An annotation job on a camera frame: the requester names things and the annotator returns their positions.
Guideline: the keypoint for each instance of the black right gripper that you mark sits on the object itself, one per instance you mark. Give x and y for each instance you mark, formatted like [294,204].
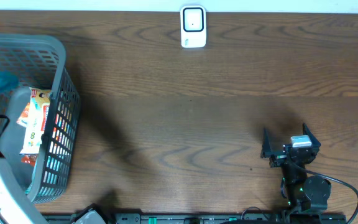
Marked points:
[278,157]

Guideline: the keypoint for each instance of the teal mouthwash bottle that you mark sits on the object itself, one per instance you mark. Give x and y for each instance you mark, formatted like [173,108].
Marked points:
[8,81]

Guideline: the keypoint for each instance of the yellow snack bag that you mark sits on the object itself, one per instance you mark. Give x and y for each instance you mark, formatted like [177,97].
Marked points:
[39,105]

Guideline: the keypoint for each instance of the orange tissue pack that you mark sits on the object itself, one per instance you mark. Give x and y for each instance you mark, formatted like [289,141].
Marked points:
[23,118]

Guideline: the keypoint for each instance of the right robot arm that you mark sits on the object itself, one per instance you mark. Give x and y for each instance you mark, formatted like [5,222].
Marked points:
[306,194]

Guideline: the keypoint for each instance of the white barcode scanner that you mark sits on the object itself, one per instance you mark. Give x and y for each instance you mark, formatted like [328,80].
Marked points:
[193,30]

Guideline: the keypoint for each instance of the red snack packet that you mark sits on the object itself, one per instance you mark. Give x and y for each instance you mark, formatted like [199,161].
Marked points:
[29,159]

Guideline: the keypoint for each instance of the grey plastic shopping basket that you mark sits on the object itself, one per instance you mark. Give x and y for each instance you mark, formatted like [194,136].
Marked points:
[39,62]

